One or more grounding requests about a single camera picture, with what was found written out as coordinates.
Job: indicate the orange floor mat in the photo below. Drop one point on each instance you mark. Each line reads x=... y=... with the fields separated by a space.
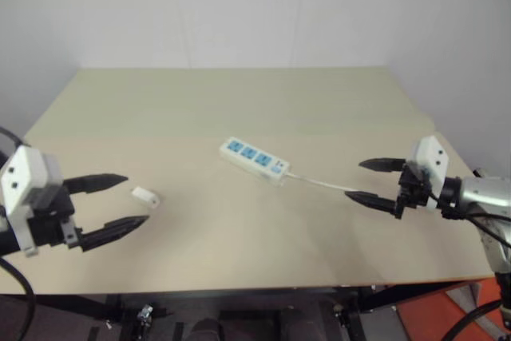
x=451 y=309

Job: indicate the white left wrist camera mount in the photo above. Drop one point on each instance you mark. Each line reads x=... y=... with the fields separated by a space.
x=24 y=193

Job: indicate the white plug adapter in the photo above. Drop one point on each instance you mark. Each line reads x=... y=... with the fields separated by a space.
x=145 y=196

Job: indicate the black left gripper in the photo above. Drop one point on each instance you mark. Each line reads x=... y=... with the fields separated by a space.
x=44 y=221

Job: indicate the white power strip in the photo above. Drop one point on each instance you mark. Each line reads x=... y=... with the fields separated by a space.
x=253 y=155

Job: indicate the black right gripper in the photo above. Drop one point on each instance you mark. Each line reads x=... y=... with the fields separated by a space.
x=413 y=189

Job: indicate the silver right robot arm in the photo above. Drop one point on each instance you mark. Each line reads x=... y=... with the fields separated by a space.
x=479 y=213

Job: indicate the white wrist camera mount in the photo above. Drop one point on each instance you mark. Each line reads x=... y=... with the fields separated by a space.
x=24 y=193
x=431 y=169

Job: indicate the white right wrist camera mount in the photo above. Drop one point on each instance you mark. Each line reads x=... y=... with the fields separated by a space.
x=431 y=169

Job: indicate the black table frame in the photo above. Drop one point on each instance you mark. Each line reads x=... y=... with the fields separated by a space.
x=223 y=309

